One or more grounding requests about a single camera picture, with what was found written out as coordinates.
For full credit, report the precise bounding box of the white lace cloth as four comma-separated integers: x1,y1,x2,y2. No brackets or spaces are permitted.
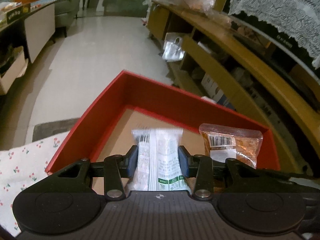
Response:
228,0,319,69

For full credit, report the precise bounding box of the wooden tv cabinet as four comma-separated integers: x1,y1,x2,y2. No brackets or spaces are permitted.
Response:
147,1,319,175

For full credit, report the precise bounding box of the red cardboard box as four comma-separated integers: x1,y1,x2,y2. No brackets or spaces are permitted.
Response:
39,71,281,206

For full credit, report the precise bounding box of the grey sofa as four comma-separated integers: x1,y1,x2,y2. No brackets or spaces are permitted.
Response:
55,0,80,37

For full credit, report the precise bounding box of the silver gift bag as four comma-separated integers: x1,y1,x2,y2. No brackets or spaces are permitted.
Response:
162,36,185,62

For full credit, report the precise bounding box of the white green snack packet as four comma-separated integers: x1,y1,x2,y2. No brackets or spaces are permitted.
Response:
125,128,190,194

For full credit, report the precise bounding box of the white side cabinet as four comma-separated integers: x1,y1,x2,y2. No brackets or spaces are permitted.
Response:
1,3,55,76

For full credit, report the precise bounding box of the orange clear snack packet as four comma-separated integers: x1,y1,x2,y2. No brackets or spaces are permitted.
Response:
199,124,263,168

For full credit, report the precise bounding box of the white cardboard box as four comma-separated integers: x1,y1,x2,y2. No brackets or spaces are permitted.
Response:
1,46,29,95

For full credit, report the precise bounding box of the cherry print tablecloth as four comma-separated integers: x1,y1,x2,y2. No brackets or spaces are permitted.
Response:
0,132,68,236

